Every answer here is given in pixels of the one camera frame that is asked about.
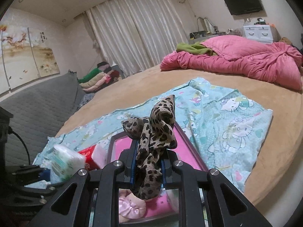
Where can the round tan bed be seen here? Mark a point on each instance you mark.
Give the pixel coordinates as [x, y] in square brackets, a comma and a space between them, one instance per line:
[282, 140]

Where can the cream curtains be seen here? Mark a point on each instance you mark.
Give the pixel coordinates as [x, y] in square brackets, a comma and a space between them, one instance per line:
[136, 34]

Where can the floral wall painting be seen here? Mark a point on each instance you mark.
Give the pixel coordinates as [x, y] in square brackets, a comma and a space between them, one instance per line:
[25, 56]

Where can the white tissue pack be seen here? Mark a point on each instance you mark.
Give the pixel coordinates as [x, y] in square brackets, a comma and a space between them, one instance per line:
[65, 163]

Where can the cluttered dresser table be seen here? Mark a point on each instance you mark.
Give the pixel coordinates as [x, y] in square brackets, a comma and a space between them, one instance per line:
[206, 29]

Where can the pink and blue book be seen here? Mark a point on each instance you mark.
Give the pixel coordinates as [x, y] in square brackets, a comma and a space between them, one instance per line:
[166, 204]

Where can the red tissue box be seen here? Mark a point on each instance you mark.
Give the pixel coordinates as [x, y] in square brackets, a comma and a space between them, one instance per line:
[95, 157]

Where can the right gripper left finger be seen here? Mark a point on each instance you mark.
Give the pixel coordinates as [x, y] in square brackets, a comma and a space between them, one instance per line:
[128, 157]

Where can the leopard print scrunchie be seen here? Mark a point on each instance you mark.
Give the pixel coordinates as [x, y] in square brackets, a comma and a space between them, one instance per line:
[155, 135]

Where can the dark shallow cardboard tray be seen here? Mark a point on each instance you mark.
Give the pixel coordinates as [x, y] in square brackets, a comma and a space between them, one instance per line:
[165, 206]

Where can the pink quilted comforter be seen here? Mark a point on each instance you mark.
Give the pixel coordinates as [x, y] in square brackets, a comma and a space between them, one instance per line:
[277, 63]

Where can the stack of folded clothes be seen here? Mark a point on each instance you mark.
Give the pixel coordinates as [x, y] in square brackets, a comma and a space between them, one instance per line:
[101, 77]

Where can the pink satin scrunchie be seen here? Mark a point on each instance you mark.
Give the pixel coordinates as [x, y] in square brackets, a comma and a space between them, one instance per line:
[130, 207]

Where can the green blanket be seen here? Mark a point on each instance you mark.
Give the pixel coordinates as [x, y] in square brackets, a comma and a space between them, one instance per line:
[195, 49]

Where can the white drawer cabinet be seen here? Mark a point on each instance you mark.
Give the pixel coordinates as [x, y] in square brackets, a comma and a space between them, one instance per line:
[261, 33]

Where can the Hello Kitty blue sheet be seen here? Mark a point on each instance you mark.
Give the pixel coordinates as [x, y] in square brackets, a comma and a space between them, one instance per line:
[226, 128]

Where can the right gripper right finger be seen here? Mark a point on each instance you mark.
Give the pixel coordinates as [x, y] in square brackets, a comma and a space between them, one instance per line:
[169, 180]

